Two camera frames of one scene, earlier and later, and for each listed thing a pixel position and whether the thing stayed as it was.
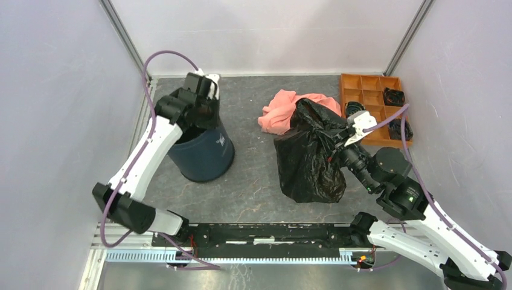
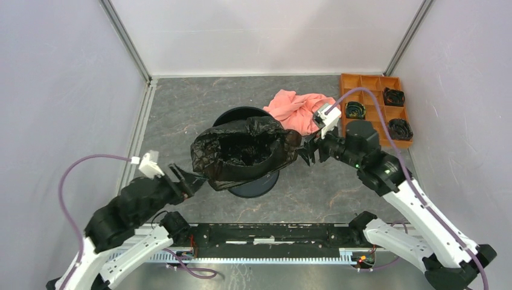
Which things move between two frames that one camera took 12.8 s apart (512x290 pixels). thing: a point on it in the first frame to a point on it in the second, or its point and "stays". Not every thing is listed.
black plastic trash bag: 304,173 to 230,157
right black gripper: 339,141 to 310,147
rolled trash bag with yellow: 352,107 stays
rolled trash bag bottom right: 395,129 stays
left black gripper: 215,123 to 188,184
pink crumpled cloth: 276,116 stays
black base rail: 268,240 stays
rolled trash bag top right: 394,97 stays
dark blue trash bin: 203,154 to 260,186
